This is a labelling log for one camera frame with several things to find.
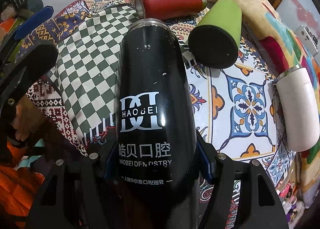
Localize white thermos cup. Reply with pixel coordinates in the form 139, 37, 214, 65
276, 65, 319, 152

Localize colourful patchwork blanket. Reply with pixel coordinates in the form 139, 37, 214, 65
169, 0, 320, 194

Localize green cup black base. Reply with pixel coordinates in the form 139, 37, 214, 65
188, 0, 242, 69

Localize black HAOBEI thermos cup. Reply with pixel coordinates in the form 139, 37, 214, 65
116, 19, 199, 228

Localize red thermos cup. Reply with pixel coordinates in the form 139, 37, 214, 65
134, 0, 207, 20

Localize frosted wardrobe sliding doors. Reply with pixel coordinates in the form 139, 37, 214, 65
276, 0, 319, 52

